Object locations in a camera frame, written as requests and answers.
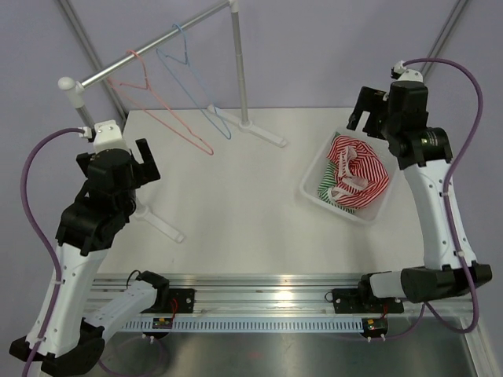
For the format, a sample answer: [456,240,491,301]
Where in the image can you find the red striped tank top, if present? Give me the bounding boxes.
[326,134,390,211]

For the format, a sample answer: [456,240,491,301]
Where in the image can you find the green striped tank top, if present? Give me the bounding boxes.
[318,161,355,214]

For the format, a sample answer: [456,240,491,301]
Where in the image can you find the pink wire hanger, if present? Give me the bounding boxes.
[106,49,215,156]

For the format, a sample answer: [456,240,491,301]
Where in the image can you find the blue wire hanger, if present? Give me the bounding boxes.
[156,23,232,141]

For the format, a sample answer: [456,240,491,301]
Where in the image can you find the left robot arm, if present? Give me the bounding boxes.
[9,139,170,376]

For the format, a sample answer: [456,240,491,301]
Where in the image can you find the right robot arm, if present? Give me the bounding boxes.
[332,80,493,313]

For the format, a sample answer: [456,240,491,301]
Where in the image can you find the white plastic basket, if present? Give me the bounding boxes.
[299,127,398,225]

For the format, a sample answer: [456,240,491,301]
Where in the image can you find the white metal clothes rack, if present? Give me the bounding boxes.
[57,0,288,243]

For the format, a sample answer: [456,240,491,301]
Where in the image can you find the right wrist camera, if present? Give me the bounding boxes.
[391,60,424,82]

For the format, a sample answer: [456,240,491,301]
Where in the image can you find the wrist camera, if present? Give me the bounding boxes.
[391,60,424,82]
[79,120,128,153]

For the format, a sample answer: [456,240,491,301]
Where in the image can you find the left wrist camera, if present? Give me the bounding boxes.
[79,120,128,153]

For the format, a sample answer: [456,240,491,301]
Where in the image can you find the right aluminium frame post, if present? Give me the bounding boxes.
[427,0,471,59]

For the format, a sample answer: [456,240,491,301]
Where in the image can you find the aluminium frame post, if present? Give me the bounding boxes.
[54,0,127,126]
[427,0,471,59]

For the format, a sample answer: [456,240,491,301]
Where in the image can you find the aluminium mounting rail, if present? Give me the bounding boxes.
[88,273,437,315]

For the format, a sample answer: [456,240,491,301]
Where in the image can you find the white slotted cable duct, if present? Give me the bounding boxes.
[122,317,363,333]

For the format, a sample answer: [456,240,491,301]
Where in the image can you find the left aluminium frame post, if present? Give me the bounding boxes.
[54,0,127,126]

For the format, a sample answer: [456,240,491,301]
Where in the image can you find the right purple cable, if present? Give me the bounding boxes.
[402,57,484,341]

